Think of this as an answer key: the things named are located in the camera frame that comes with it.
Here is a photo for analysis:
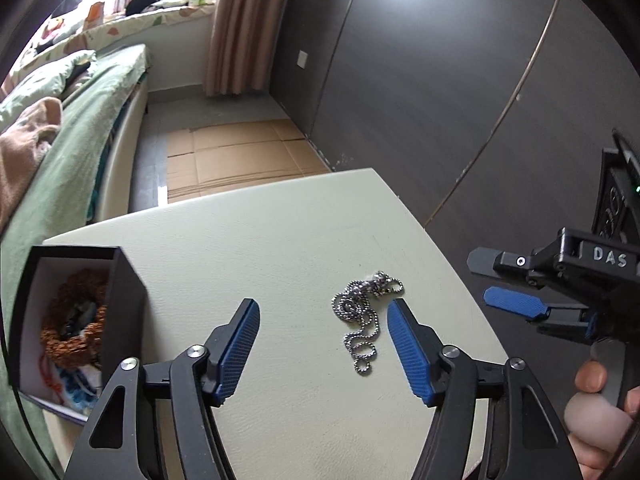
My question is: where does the blue braided cord bracelet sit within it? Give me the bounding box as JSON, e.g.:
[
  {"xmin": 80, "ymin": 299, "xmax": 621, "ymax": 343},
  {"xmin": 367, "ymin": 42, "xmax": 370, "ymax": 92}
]
[{"xmin": 55, "ymin": 362, "xmax": 101, "ymax": 404}]

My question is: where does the pink curtain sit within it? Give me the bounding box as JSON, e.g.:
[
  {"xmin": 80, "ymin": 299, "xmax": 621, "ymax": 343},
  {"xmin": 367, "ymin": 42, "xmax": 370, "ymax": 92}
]
[{"xmin": 202, "ymin": 0, "xmax": 301, "ymax": 97}]

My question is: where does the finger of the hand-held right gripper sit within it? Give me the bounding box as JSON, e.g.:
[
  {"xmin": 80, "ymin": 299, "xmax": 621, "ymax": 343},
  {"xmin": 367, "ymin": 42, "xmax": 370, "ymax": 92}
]
[
  {"xmin": 482, "ymin": 286, "xmax": 601, "ymax": 342},
  {"xmin": 466, "ymin": 246, "xmax": 537, "ymax": 283}
]

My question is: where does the red cord bracelet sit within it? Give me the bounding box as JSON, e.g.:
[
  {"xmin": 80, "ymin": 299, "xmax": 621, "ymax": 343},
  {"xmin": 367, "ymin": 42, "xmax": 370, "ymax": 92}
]
[{"xmin": 37, "ymin": 352, "xmax": 66, "ymax": 377}]

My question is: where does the dark grey wardrobe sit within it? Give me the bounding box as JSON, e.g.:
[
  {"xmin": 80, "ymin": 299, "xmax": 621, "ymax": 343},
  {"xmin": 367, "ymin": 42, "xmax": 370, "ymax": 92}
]
[{"xmin": 270, "ymin": 0, "xmax": 640, "ymax": 311}]

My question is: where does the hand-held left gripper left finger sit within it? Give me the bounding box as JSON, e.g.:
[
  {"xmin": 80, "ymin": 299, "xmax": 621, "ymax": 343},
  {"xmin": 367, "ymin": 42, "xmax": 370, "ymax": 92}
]
[{"xmin": 62, "ymin": 297, "xmax": 262, "ymax": 480}]

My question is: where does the person's right hand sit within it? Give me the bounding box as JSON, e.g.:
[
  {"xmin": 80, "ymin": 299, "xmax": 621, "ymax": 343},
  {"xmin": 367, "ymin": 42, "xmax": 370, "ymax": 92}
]
[{"xmin": 564, "ymin": 360, "xmax": 640, "ymax": 480}]

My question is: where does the black cardboard box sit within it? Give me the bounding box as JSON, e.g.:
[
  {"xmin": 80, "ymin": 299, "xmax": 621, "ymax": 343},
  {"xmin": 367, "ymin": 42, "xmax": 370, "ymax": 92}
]
[{"xmin": 7, "ymin": 245, "xmax": 147, "ymax": 426}]

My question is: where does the brown seed bead bracelet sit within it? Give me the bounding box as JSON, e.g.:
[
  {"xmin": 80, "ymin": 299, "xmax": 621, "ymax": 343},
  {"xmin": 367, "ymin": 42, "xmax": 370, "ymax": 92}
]
[{"xmin": 41, "ymin": 269, "xmax": 111, "ymax": 361}]

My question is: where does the leaf patterned window seat cushion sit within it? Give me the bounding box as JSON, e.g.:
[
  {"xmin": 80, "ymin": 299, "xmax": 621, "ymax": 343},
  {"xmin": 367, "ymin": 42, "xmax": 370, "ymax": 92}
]
[{"xmin": 10, "ymin": 0, "xmax": 218, "ymax": 76}]

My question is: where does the silver chain necklace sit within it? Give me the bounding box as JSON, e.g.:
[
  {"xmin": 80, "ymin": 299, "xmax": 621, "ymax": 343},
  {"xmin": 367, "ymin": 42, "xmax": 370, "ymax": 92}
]
[{"xmin": 331, "ymin": 270, "xmax": 405, "ymax": 376}]

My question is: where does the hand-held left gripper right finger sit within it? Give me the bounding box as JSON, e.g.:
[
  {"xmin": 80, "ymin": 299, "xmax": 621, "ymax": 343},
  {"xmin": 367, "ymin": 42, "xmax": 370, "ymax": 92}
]
[{"xmin": 386, "ymin": 298, "xmax": 586, "ymax": 480}]

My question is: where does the bed with green sheet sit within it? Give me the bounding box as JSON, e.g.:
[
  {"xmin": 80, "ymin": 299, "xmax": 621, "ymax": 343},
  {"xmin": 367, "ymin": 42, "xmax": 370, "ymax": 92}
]
[{"xmin": 0, "ymin": 42, "xmax": 168, "ymax": 480}]

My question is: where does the pale green floral quilt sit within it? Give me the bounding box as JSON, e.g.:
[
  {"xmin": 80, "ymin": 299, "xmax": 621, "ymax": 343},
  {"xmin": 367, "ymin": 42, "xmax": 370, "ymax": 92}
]
[{"xmin": 0, "ymin": 49, "xmax": 98, "ymax": 131}]

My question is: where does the pink fleece blanket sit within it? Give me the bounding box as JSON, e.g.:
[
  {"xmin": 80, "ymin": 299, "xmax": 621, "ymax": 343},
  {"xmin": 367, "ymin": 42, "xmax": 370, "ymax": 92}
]
[{"xmin": 0, "ymin": 96, "xmax": 63, "ymax": 233}]

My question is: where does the flattened cardboard sheet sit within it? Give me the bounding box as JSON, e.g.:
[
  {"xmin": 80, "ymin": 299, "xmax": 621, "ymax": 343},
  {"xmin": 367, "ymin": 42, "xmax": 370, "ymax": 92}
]
[{"xmin": 165, "ymin": 119, "xmax": 332, "ymax": 205}]

